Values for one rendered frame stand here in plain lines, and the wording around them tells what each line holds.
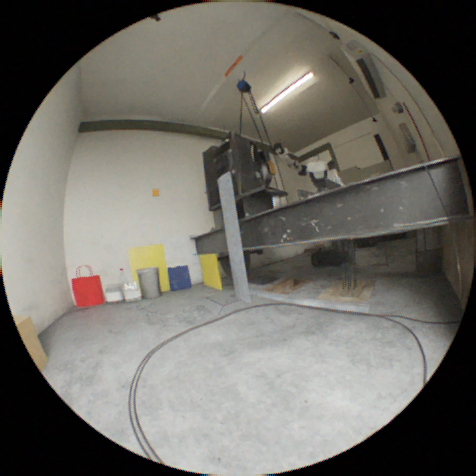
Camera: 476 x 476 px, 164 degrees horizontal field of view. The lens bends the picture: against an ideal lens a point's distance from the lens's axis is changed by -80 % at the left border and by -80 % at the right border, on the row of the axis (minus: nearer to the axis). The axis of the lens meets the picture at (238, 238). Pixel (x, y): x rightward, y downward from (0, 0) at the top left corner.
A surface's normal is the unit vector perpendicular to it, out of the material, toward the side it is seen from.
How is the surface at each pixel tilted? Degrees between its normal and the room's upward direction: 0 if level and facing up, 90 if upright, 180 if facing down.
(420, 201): 90
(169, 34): 180
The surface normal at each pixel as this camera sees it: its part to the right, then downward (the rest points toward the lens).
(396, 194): -0.81, 0.11
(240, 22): 0.15, 0.99
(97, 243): 0.56, -0.12
